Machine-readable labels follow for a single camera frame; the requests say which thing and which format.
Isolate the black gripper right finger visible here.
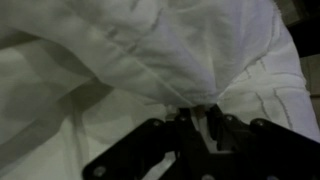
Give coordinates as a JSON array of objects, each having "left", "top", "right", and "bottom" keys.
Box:
[{"left": 206, "top": 104, "right": 320, "bottom": 180}]

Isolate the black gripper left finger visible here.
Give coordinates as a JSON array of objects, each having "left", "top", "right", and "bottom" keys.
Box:
[{"left": 81, "top": 107, "right": 212, "bottom": 180}]

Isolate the white duvet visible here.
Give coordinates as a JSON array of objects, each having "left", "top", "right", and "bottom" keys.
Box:
[{"left": 0, "top": 0, "right": 320, "bottom": 180}]

